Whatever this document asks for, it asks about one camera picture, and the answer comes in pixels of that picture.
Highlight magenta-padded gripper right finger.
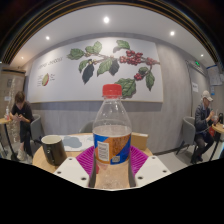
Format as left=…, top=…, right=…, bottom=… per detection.
left=128, top=144, right=172, bottom=188

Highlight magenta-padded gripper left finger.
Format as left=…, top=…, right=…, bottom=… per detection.
left=53, top=145, right=98, bottom=190

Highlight clear red-capped drink bottle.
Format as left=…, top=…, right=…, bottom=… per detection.
left=92, top=83, right=133, bottom=190

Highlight black mug, white inside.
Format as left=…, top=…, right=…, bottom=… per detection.
left=40, top=134, right=68, bottom=167

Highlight white sheet with blue-grey print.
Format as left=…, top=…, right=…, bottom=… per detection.
left=60, top=134, right=95, bottom=153

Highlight brown cardboard box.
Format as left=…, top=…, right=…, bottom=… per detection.
left=130, top=132, right=149, bottom=151

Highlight person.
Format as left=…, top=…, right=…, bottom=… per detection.
left=9, top=90, right=35, bottom=163
left=190, top=90, right=218, bottom=165

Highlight small round wooden table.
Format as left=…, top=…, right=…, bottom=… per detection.
left=209, top=122, right=224, bottom=161
left=0, top=117, right=19, bottom=162

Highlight small clear bottle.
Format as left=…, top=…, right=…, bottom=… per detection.
left=4, top=105, right=11, bottom=121

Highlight round recessed ceiling lights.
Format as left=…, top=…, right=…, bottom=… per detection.
left=19, top=15, right=206, bottom=61

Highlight coffee plant wall mural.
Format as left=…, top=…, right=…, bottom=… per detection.
left=27, top=36, right=164, bottom=104

